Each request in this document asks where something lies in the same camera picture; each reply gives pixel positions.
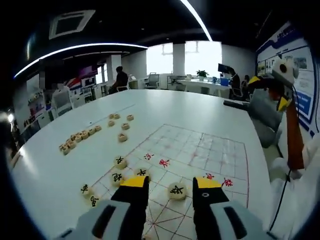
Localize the pile of chess pieces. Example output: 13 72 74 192
58 112 135 156

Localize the thin ceiling light strip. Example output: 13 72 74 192
13 42 148 79

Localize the round wooden chess piece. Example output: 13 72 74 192
167 181 188 201

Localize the ceiling air conditioner vent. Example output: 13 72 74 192
48 9 97 41

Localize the white mesh office chair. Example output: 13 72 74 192
147 72 161 90

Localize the grey office chair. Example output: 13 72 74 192
223 88 285 149

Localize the person's right hand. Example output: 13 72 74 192
267 86 283 102

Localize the set of placed chess pieces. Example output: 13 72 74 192
79 154 151 208

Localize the shelf of colourful items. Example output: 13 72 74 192
26 91 49 120

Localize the wide ceiling light strip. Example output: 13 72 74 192
179 0 213 42

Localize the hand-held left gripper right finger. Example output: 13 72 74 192
192 176 276 240

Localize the white office desk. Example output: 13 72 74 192
174 79 232 97

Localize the white gaming chair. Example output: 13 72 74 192
51 87 76 118

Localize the blue white wall poster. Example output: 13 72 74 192
256 21 316 137

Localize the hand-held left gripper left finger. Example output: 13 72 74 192
53 175 150 240

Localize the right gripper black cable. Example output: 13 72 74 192
268 83 301 232

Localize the white paper chessboard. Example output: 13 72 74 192
89 123 251 240

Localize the purple wall screen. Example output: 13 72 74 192
74 65 99 77

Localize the person in white shirt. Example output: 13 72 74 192
268 139 320 240

